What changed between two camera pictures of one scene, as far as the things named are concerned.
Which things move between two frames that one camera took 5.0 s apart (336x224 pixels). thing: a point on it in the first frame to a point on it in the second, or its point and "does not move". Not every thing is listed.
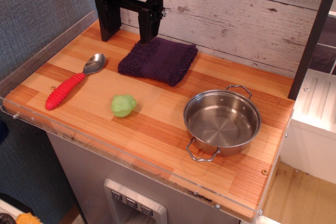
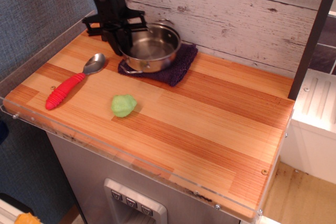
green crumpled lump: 123,105 does not move
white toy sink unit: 309,143 does not move
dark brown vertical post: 307,59 does not move
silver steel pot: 221,121 to 155,46
